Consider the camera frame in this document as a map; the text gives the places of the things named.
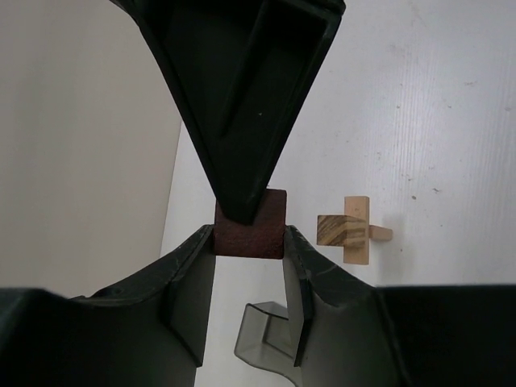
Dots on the striped tan wood block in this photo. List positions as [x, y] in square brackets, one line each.
[340, 230]

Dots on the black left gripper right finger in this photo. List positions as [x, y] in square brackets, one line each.
[345, 332]

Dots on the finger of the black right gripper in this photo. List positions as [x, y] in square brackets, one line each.
[239, 73]

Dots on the light wood block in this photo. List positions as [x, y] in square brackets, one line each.
[378, 233]

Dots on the smoky transparent plastic box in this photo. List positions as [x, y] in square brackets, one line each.
[264, 340]

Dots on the light wood block numbered ten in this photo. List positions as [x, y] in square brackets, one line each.
[356, 249]

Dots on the dark brown wood block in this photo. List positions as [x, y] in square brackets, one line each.
[264, 238]

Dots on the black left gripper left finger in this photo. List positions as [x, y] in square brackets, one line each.
[148, 329]

